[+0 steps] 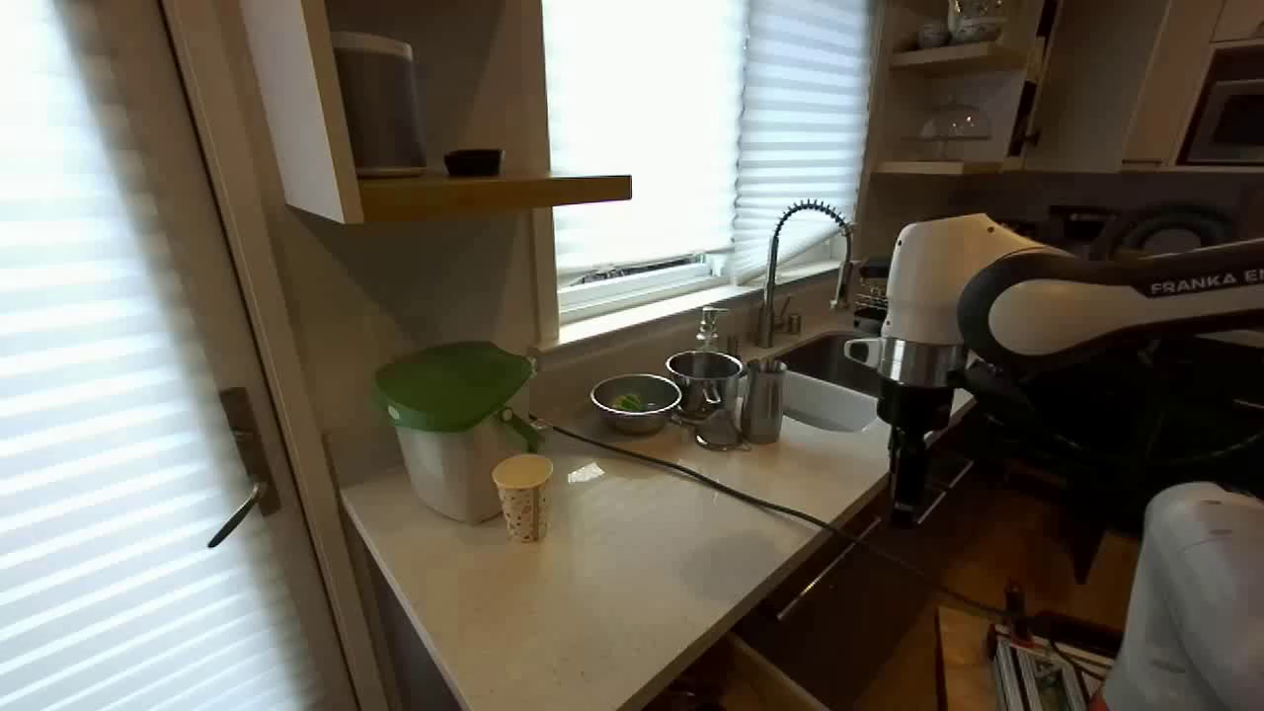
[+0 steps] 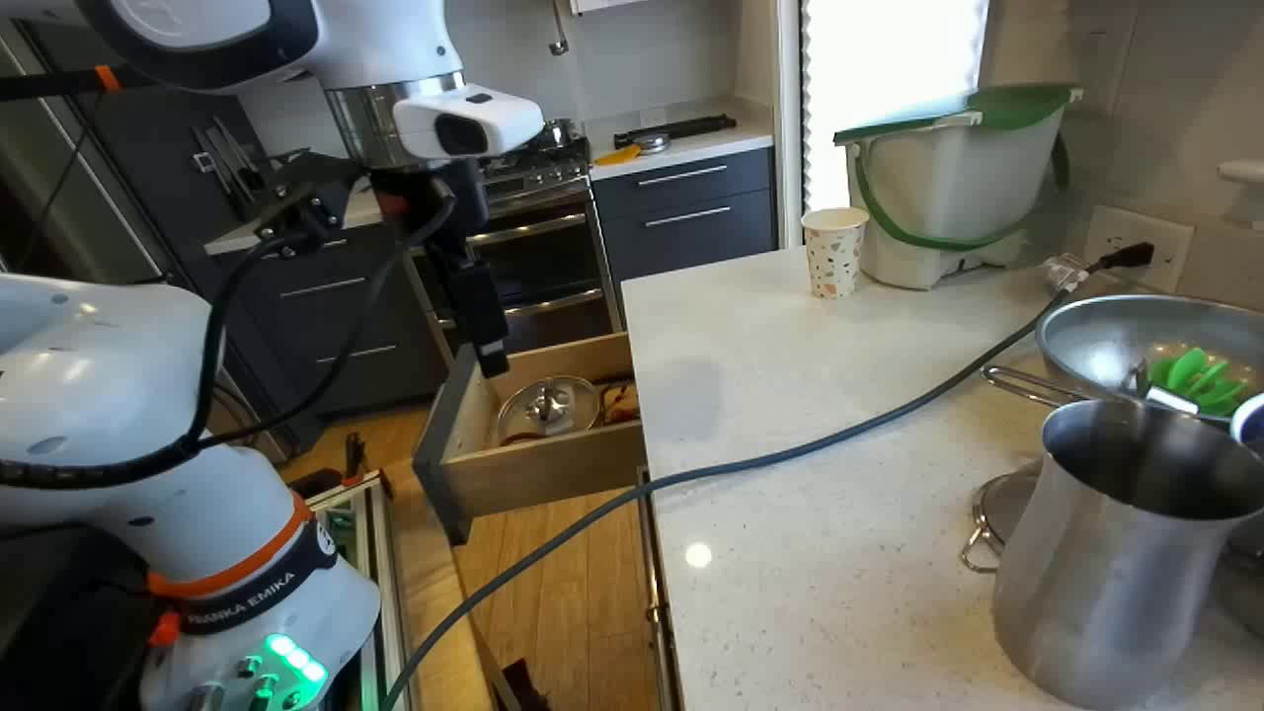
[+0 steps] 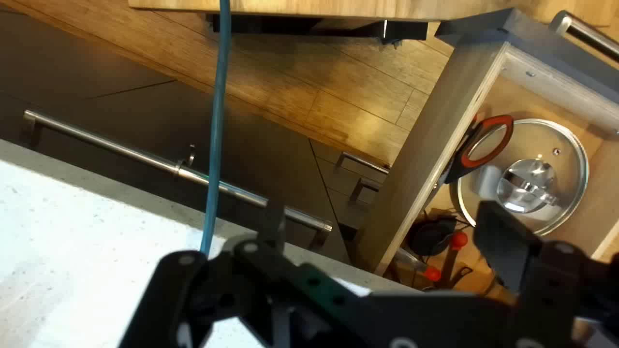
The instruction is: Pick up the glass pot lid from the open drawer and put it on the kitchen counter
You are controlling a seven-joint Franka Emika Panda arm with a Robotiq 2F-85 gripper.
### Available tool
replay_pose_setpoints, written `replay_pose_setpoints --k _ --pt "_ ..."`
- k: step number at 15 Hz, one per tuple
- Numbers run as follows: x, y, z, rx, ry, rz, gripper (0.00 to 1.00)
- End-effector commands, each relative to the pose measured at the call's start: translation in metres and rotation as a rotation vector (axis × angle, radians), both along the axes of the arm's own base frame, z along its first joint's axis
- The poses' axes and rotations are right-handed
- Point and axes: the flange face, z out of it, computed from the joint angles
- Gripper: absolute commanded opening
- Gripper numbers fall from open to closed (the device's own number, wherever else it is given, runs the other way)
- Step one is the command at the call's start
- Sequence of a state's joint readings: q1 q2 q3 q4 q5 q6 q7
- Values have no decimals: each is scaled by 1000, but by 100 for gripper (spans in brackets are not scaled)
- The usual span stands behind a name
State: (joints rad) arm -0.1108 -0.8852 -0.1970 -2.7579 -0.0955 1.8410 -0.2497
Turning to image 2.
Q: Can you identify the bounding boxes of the dark blue left cabinet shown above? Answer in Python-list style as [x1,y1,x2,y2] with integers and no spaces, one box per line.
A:
[229,224,446,415]

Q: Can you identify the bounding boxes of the dark blue cabinet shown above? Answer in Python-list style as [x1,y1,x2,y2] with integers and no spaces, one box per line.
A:
[598,145,780,282]
[229,224,446,415]

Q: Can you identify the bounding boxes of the white bucket green rim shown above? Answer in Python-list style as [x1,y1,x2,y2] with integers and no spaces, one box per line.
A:
[834,84,1078,292]

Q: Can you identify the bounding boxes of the tall steel pot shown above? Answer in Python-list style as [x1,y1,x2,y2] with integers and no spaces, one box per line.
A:
[990,400,1264,707]

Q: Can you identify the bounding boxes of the open wooden drawer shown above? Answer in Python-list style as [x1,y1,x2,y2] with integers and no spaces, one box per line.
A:
[414,330,644,546]

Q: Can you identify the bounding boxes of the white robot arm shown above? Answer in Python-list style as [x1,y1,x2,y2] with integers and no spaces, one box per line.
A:
[0,0,547,711]

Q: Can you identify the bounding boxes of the white wall outlet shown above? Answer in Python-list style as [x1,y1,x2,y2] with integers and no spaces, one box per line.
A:
[1086,205,1193,292]

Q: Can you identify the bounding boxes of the dark grey cable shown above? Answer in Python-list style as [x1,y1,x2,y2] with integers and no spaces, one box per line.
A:
[379,239,1163,711]

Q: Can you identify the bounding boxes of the flat steel lid on counter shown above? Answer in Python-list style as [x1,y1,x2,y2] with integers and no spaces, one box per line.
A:
[959,462,1038,571]

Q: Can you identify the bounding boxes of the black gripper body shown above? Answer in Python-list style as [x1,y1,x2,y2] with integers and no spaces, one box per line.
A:
[423,163,507,349]

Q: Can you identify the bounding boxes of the glass pot lid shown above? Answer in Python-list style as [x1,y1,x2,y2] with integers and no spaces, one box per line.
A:
[493,374,599,443]

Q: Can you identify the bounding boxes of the dark blue right cabinet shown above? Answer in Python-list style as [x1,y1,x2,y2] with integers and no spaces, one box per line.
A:
[598,145,780,282]

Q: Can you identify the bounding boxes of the green utensils in bowl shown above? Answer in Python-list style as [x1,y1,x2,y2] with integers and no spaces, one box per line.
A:
[1142,345,1259,415]

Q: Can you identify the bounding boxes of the steel bowl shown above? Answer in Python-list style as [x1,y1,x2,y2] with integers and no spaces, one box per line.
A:
[982,292,1264,424]

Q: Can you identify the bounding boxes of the black dish rack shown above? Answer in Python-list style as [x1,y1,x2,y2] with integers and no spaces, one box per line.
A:
[192,113,292,222]

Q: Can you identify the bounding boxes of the dotted paper cup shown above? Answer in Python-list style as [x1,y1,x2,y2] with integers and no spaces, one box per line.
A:
[803,205,870,299]

